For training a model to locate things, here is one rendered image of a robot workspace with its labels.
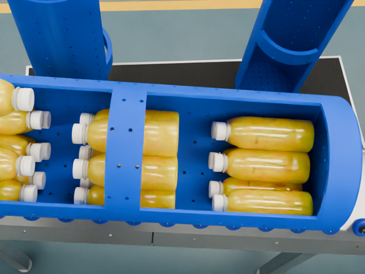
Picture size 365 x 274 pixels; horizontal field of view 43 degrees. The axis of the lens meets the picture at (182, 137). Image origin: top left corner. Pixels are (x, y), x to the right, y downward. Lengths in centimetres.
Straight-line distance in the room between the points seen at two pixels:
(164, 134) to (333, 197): 34
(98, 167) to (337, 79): 164
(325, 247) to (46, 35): 94
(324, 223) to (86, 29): 85
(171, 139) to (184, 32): 166
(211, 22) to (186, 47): 22
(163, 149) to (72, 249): 122
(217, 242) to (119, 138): 44
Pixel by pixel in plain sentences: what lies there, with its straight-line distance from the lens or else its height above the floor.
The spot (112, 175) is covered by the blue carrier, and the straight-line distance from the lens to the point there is 84.
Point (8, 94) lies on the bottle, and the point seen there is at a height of 130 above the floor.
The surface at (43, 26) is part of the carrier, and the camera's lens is 137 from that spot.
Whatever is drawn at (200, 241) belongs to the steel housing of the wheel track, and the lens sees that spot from 116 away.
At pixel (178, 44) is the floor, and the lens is 246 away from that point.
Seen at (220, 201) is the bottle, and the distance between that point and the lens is 97.
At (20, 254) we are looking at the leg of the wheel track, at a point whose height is 19.
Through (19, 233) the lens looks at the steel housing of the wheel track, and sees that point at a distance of 119.
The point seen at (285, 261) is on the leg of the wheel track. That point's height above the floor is 42.
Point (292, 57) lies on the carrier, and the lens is 177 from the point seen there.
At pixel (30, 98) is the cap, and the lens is 83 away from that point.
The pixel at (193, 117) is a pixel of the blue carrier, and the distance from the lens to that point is 108.
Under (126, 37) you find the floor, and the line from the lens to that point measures 247.
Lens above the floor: 199
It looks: 65 degrees down
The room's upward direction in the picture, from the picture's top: 11 degrees clockwise
